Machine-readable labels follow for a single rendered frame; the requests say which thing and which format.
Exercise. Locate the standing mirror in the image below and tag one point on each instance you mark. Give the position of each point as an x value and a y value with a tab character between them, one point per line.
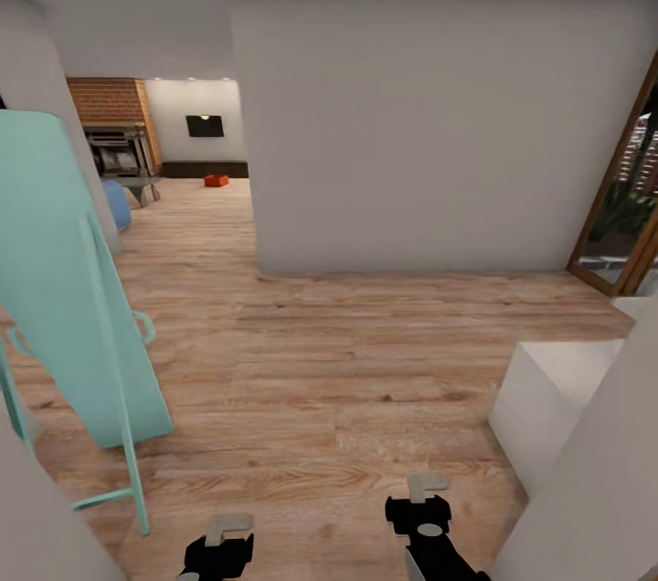
60	284

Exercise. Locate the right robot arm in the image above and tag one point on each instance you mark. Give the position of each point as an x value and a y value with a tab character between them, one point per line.
431	555

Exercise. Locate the sofa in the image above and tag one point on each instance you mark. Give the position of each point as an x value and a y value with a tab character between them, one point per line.
118	204

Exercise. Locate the cabinet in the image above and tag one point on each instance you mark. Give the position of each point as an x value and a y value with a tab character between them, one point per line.
203	169

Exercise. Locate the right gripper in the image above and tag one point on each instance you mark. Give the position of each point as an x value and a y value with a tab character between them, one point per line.
401	511

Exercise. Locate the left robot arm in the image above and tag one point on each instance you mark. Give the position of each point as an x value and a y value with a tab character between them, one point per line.
215	557

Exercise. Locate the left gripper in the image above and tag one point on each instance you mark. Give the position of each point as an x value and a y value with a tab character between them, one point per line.
230	557

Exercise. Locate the coffee table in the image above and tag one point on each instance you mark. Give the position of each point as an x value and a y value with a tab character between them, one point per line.
136	185

